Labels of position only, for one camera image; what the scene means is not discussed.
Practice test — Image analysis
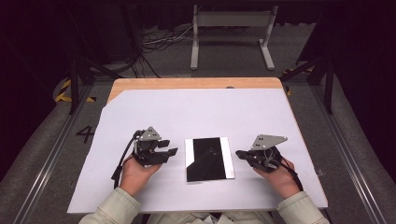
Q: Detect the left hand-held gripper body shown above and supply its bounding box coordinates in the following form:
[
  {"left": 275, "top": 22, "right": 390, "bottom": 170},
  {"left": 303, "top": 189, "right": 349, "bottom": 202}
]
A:
[{"left": 133, "top": 126, "right": 171, "bottom": 167}]

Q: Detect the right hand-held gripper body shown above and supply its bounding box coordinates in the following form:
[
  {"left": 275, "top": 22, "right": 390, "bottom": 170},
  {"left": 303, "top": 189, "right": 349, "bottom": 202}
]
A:
[{"left": 246, "top": 133, "right": 289, "bottom": 174}]

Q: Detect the person's left hand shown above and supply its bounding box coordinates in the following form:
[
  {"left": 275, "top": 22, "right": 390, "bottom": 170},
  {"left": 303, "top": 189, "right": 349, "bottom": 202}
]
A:
[{"left": 119, "top": 154, "right": 163, "bottom": 198}]

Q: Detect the person's right hand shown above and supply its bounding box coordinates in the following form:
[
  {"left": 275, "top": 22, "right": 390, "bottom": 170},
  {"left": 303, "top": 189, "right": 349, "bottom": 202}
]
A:
[{"left": 253, "top": 157, "right": 302, "bottom": 201}]

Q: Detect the large white sheet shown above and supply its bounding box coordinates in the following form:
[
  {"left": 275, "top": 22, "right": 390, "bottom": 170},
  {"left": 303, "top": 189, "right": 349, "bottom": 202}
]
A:
[{"left": 66, "top": 88, "right": 329, "bottom": 216}]

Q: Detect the yellow black hazard tape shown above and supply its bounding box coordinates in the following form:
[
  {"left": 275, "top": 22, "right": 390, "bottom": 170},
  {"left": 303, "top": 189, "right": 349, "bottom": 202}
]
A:
[
  {"left": 281, "top": 66, "right": 314, "bottom": 97},
  {"left": 54, "top": 78, "right": 97, "bottom": 104}
]

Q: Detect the person's pale jacket front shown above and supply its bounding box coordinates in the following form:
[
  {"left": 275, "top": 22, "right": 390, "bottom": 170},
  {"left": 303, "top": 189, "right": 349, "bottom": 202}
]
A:
[{"left": 145, "top": 211, "right": 276, "bottom": 224}]

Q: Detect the black metal stand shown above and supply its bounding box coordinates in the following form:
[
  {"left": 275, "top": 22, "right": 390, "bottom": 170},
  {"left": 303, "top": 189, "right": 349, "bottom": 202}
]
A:
[
  {"left": 279, "top": 52, "right": 336, "bottom": 115},
  {"left": 65, "top": 6, "right": 124, "bottom": 115}
]

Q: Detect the grey metal stand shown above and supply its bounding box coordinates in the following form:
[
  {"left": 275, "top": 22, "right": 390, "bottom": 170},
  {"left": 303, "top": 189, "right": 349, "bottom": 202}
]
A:
[{"left": 190, "top": 4, "right": 279, "bottom": 71}]

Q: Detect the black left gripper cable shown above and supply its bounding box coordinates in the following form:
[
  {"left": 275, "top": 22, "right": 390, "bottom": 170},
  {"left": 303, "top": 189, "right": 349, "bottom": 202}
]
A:
[{"left": 111, "top": 130, "right": 141, "bottom": 189}]

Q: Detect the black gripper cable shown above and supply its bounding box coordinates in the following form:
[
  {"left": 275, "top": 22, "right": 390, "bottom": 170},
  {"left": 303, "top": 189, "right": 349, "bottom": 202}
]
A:
[
  {"left": 270, "top": 148, "right": 304, "bottom": 192},
  {"left": 111, "top": 130, "right": 141, "bottom": 189}
]

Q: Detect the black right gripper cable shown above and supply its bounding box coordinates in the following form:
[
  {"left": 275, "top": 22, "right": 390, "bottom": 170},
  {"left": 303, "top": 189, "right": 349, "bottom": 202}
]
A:
[{"left": 270, "top": 148, "right": 304, "bottom": 192}]

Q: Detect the aluminium floor rail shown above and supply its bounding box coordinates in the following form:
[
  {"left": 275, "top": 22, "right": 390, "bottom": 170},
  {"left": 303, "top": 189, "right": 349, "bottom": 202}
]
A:
[
  {"left": 11, "top": 83, "right": 95, "bottom": 224},
  {"left": 310, "top": 84, "right": 389, "bottom": 224}
]

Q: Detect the bundle of floor cables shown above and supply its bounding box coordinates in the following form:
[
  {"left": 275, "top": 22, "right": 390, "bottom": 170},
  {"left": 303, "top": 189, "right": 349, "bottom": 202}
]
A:
[{"left": 92, "top": 24, "right": 194, "bottom": 79}]

